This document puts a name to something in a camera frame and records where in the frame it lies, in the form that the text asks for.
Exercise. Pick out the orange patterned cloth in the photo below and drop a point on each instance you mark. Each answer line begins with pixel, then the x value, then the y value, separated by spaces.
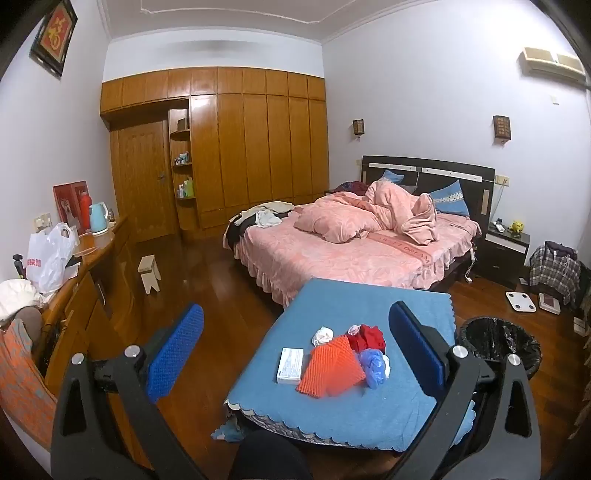
pixel 23 383

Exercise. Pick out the white cloth bundle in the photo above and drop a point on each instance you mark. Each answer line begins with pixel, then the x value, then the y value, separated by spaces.
pixel 16 297

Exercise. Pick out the dark wooden bed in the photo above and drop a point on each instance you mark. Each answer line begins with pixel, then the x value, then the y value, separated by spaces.
pixel 351 263

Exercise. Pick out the blue table cloth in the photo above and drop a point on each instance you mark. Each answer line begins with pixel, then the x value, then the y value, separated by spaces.
pixel 351 300

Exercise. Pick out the small bottles on shelf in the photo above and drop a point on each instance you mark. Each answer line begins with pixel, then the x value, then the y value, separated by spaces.
pixel 182 159

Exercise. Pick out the waste bin with black bag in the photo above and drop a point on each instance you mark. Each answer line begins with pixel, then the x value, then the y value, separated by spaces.
pixel 498 337

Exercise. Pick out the small white cardboard box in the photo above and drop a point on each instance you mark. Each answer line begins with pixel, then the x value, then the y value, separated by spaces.
pixel 290 364

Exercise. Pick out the black nightstand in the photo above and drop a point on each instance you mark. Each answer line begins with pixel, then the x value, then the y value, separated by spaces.
pixel 501 258

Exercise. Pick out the white bathroom scale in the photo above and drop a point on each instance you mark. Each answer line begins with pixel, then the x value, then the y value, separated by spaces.
pixel 521 301

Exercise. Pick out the wooden dresser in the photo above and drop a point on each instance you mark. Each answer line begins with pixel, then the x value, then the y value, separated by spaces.
pixel 92 314

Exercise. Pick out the orange knitted cloth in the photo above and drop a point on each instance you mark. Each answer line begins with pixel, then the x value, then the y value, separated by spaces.
pixel 330 371

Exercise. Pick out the red cloth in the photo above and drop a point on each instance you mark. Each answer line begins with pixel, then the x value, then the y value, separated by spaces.
pixel 371 339

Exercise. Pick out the scale with red panel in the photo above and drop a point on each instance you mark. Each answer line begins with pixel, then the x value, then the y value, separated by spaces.
pixel 549 303

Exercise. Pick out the blue crumpled plastic cover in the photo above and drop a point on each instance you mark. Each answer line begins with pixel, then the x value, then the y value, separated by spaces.
pixel 374 367

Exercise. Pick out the yellow plush toy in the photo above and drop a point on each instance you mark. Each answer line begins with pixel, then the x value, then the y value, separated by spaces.
pixel 517 227

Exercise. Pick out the white floor box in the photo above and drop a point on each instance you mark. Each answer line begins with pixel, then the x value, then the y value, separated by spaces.
pixel 579 324

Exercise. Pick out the plaid bag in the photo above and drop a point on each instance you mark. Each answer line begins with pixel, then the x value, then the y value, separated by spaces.
pixel 554 272

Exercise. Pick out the dark red clothes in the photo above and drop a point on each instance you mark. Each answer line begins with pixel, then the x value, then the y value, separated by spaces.
pixel 353 187

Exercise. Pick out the red thermos flask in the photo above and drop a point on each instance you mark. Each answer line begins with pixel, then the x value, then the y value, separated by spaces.
pixel 84 212

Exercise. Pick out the black framed wall picture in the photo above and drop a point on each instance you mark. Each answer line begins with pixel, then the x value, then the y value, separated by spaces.
pixel 54 34

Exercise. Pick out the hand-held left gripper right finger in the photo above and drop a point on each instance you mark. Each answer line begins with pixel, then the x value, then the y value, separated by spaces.
pixel 415 350

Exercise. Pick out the white remote control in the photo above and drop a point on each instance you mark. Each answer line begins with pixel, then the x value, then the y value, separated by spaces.
pixel 498 225

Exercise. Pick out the wooden door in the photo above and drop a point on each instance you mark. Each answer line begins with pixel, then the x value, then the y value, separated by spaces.
pixel 141 180

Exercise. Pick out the pile of light clothes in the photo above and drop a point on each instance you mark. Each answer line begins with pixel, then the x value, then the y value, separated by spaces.
pixel 268 214

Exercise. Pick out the wall socket plate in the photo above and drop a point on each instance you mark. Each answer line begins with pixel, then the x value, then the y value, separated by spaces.
pixel 502 180

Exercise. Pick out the green bottles on shelf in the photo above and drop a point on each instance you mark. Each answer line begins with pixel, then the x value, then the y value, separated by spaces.
pixel 187 188

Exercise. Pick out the large blue pillow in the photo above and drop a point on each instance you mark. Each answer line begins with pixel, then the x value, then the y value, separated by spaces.
pixel 452 198

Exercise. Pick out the wooden wardrobe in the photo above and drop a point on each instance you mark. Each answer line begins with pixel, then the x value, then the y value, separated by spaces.
pixel 254 147

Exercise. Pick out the pink duvet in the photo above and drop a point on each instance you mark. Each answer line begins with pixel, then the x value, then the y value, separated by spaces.
pixel 351 217

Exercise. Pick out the small wooden stool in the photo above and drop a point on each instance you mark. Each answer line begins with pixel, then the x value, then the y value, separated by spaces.
pixel 148 272

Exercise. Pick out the white air conditioner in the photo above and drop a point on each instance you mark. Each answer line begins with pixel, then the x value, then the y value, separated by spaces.
pixel 551 64

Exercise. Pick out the brown wall lamp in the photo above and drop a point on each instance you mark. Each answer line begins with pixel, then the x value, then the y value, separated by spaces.
pixel 502 127
pixel 358 127

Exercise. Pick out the light blue electric kettle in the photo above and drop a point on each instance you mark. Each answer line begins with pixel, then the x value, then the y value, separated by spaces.
pixel 98 219

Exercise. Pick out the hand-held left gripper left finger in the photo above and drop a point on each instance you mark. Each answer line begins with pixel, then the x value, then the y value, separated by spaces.
pixel 178 350

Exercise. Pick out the small blue pillow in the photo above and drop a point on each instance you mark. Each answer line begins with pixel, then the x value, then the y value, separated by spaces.
pixel 391 177

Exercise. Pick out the white plastic bag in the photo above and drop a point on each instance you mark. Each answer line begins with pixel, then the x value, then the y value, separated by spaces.
pixel 48 258

